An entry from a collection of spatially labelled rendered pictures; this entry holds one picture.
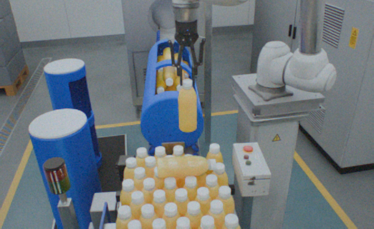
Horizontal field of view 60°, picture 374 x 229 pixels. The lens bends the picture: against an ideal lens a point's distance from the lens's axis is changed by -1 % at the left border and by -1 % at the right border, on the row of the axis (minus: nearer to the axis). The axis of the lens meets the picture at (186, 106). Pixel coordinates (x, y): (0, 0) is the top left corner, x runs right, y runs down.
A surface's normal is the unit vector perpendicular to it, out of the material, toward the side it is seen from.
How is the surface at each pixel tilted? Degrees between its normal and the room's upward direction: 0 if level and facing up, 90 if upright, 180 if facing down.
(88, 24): 90
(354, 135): 90
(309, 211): 0
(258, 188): 90
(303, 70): 97
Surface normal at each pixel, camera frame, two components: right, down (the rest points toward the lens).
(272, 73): -0.66, 0.39
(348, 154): 0.18, 0.46
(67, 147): 0.51, 0.40
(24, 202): -0.03, -0.88
